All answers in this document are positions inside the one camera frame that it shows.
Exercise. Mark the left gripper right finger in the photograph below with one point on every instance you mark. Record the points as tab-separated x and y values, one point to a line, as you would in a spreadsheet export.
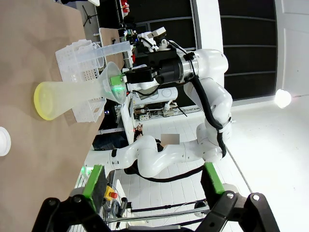
212	183

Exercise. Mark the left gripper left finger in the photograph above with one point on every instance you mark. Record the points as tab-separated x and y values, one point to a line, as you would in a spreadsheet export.
94	191

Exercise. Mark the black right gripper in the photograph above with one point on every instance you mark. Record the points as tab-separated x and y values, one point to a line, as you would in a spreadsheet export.
166	67

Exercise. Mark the translucent plastic funnel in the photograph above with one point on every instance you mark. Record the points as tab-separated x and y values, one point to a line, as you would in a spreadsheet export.
112	68

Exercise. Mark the clear plastic beaker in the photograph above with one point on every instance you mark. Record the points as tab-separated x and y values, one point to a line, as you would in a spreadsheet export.
99	60

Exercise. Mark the clear plastic graduated cylinder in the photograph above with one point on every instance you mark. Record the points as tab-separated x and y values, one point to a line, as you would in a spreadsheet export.
113	48

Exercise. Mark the white perforated plastic basket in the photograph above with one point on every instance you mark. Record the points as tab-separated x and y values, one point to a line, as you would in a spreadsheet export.
89	75

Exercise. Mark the translucent plastic Erlenmeyer flask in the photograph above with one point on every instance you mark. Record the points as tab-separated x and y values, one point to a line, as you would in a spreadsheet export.
60	96

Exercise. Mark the white round flask stopper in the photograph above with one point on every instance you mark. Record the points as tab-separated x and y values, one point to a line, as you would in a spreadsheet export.
4	141

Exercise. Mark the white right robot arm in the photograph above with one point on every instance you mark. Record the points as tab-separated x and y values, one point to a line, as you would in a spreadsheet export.
212	101

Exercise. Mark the yellow emergency stop button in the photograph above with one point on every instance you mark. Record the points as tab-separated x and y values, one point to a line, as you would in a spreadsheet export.
109	193

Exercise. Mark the white equipment table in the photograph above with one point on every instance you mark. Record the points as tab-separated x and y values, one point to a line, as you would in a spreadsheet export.
126	116

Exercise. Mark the white electronic device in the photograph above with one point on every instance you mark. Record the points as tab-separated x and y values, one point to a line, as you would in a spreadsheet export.
166	93

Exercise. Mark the small brown table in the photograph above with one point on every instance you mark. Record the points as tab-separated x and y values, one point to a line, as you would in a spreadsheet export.
108	38

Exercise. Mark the operator in dark clothes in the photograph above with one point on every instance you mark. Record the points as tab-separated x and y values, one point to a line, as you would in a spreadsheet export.
170	139

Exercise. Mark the small black tripod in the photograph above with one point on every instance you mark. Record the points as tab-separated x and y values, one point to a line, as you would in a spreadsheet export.
88	17

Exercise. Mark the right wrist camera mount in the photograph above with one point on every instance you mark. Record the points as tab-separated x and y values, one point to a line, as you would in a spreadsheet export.
157	32

